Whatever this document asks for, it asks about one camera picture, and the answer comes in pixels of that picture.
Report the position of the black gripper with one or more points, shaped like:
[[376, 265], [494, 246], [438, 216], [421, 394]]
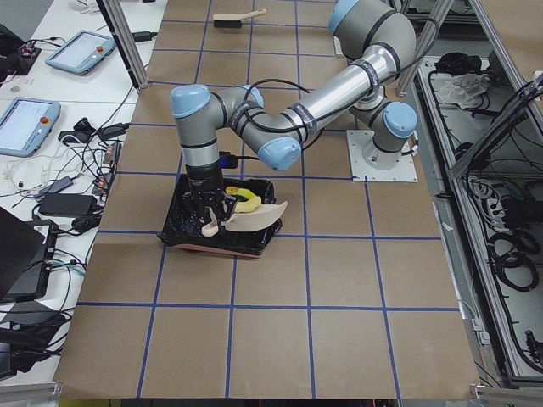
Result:
[[204, 180]]

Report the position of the beige dustpan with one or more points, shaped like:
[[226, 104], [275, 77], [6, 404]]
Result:
[[262, 217]]

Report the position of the beige hand brush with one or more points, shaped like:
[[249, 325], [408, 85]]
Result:
[[235, 20]]

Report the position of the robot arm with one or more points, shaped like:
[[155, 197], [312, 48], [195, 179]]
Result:
[[379, 44]]

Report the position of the bin with black bag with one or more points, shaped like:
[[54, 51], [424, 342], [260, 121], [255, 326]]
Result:
[[182, 226]]

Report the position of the black power adapter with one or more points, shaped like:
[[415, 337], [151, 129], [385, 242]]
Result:
[[67, 205]]

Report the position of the black laptop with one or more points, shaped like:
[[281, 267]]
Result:
[[26, 257]]

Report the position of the teach pendant far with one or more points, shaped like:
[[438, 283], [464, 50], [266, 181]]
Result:
[[82, 53]]

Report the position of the teach pendant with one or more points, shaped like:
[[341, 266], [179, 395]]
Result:
[[82, 53], [25, 124]]

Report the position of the teach pendant near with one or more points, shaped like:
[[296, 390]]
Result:
[[25, 124]]

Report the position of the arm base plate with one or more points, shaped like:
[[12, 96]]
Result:
[[367, 163]]

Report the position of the aluminium frame post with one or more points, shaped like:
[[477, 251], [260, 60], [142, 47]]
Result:
[[118, 26]]

